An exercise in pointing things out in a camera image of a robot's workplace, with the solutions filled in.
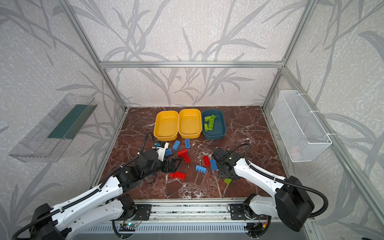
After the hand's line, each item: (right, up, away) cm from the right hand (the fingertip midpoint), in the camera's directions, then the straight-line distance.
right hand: (226, 169), depth 84 cm
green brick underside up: (-7, +25, +21) cm, 34 cm away
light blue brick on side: (-14, 0, +2) cm, 15 cm away
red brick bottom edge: (-26, -3, 0) cm, 26 cm away
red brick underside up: (-23, +5, +7) cm, 25 cm away
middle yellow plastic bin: (-23, +26, +24) cm, 42 cm away
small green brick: (-5, +31, +28) cm, 42 cm away
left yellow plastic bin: (-40, +24, +23) cm, 52 cm away
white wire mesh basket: (+28, +22, -22) cm, 42 cm away
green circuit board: (-50, -24, -12) cm, 57 cm away
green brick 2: (-10, +29, +27) cm, 41 cm away
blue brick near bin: (-24, +13, +15) cm, 31 cm away
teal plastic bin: (-6, +25, +21) cm, 33 cm away
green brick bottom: (-11, +23, +20) cm, 33 cm away
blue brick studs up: (-31, +12, +13) cm, 35 cm away
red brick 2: (-11, +3, +5) cm, 12 cm away
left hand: (-26, +10, -8) cm, 29 cm away
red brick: (-28, +7, +9) cm, 30 cm away
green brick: (+1, -6, -1) cm, 6 cm away
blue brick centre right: (-7, +2, +4) cm, 8 cm away
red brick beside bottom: (-31, -3, 0) cm, 31 cm away
